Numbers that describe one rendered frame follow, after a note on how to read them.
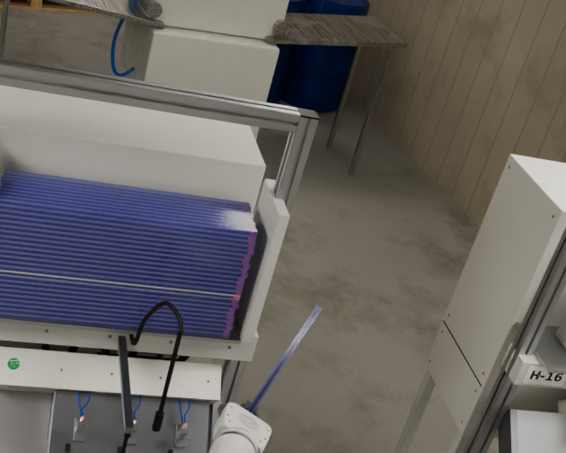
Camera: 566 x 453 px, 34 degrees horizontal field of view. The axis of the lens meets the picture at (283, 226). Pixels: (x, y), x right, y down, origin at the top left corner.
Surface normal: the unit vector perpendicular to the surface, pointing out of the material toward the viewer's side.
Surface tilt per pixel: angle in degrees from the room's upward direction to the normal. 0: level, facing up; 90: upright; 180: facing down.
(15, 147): 90
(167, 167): 90
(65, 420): 43
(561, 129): 90
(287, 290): 0
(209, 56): 90
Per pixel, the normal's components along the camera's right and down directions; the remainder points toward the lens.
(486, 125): -0.90, -0.04
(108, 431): 0.32, -0.29
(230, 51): 0.34, 0.51
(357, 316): 0.25, -0.86
